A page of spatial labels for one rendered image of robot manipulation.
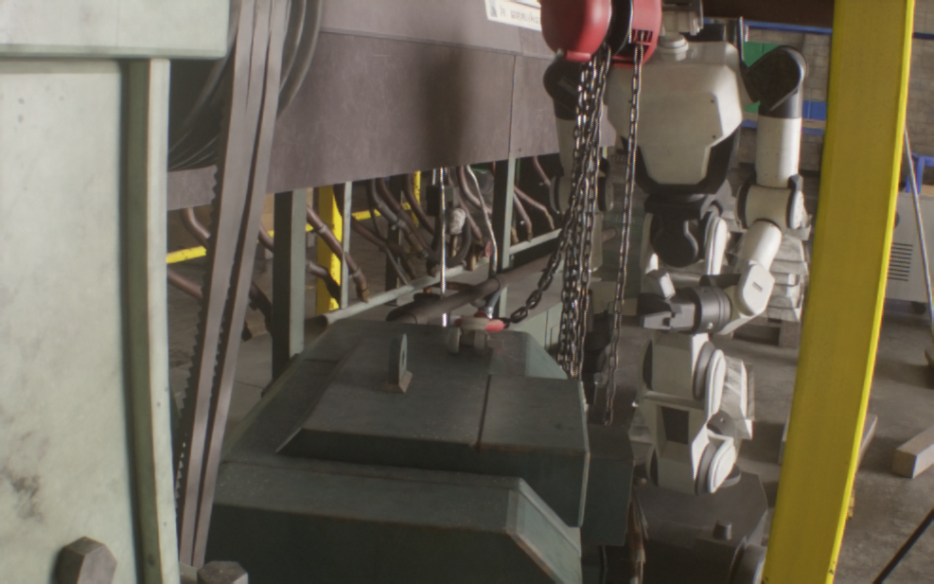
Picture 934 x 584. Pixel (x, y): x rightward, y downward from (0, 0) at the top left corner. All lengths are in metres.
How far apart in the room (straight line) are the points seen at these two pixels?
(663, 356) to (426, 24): 0.92
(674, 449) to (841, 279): 1.31
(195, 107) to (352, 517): 0.41
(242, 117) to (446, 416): 0.48
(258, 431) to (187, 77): 0.51
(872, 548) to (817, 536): 1.60
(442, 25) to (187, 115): 1.48
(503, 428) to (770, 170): 1.11
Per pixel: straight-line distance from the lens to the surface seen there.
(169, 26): 0.60
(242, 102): 0.69
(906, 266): 6.41
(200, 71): 0.68
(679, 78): 1.93
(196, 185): 1.44
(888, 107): 1.25
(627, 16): 1.52
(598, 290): 2.23
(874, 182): 1.26
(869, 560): 2.89
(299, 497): 0.93
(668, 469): 2.53
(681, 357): 2.26
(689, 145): 1.97
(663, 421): 2.46
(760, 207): 1.99
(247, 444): 1.06
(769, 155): 2.00
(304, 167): 1.67
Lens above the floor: 1.23
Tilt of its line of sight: 12 degrees down
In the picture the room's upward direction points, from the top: 3 degrees clockwise
